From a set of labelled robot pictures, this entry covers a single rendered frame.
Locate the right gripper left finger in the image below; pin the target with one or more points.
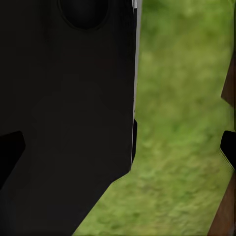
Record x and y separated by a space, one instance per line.
12 146

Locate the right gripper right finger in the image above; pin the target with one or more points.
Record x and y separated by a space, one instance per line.
228 146

